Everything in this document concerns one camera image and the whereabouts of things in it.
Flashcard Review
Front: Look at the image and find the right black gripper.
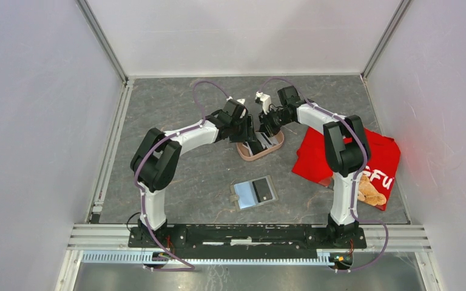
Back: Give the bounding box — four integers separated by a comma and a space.
257, 107, 292, 139

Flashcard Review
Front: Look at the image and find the pink oval tray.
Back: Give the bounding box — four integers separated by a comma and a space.
236, 131, 285, 161

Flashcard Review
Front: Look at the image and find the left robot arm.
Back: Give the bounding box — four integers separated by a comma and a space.
130, 98, 255, 247

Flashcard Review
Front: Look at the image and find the red printed t-shirt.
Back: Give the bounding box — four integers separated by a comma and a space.
292, 128, 400, 211

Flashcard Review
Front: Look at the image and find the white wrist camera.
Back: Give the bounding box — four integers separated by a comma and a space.
223, 97, 246, 119
255, 92, 272, 116

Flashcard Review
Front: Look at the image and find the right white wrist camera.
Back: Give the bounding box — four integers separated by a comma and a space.
255, 92, 272, 116

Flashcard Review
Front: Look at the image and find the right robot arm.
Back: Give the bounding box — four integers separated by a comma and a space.
255, 86, 370, 247

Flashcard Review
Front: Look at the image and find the grey card holder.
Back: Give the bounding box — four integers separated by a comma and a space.
229, 176, 279, 211

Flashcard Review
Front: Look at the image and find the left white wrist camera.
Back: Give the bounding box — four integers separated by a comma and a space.
223, 97, 246, 119

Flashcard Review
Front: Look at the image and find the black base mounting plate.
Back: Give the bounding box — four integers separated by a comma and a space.
128, 223, 367, 259

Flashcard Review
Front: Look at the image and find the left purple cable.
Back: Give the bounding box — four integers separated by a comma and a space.
133, 79, 232, 272

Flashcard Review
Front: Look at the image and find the aluminium frame rail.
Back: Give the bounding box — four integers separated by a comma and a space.
67, 224, 432, 267

